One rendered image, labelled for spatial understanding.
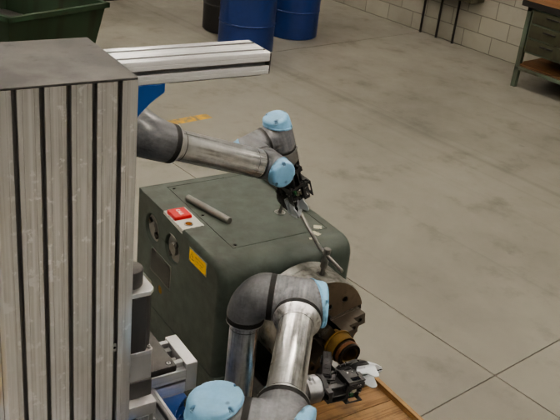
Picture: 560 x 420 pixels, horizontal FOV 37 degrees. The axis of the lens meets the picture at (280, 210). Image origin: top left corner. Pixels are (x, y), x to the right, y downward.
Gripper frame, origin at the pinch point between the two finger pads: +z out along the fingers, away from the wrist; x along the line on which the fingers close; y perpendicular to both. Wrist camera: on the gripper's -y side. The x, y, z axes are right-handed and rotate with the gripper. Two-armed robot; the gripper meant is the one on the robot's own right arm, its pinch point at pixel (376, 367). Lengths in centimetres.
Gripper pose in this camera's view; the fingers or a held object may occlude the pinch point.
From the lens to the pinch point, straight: 242.1
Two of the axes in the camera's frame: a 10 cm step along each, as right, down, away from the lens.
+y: 4.5, 4.4, -7.8
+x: 1.1, -8.9, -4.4
